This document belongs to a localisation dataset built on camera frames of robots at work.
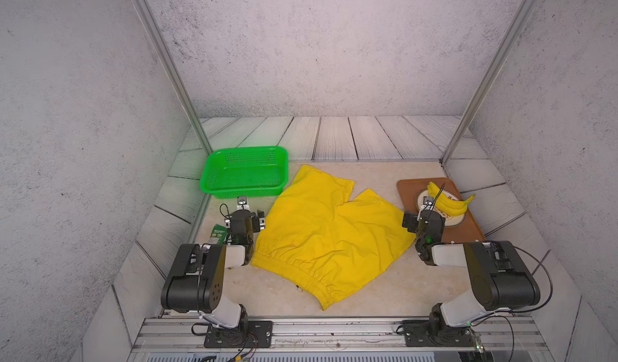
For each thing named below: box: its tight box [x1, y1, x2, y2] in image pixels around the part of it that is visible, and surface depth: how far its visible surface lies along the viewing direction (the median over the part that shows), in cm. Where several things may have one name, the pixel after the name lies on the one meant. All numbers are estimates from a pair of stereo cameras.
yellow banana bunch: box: [427, 181, 476, 217], surface depth 100 cm
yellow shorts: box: [251, 164, 417, 311], surface depth 95 cm
